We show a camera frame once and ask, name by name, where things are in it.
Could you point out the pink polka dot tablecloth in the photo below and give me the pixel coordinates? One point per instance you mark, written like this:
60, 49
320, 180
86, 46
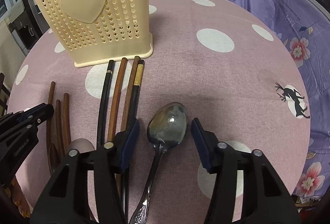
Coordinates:
215, 58

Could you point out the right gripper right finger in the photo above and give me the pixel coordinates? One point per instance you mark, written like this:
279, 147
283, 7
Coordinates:
265, 197

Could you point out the brown wooden chopstick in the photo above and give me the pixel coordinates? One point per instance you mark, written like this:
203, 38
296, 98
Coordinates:
66, 122
128, 93
116, 100
48, 122
59, 128

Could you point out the cream plastic utensil holder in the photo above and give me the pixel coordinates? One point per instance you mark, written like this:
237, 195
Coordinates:
96, 31

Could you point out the grey egg shaped object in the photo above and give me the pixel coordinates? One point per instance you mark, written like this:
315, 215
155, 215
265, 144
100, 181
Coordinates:
81, 145

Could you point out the purple floral cloth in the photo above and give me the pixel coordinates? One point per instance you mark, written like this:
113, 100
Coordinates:
304, 31

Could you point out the black chopstick gold band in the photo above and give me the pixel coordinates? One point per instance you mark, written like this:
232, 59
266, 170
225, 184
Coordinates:
131, 116

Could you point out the metal spoon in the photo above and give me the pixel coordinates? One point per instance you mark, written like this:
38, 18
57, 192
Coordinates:
165, 131

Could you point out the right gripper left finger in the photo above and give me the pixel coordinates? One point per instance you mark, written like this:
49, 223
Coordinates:
65, 198

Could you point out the dark wooden spoon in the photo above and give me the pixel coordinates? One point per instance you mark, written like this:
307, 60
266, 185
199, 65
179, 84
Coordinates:
53, 158

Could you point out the water dispenser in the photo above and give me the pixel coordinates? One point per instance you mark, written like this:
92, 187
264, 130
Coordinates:
27, 24

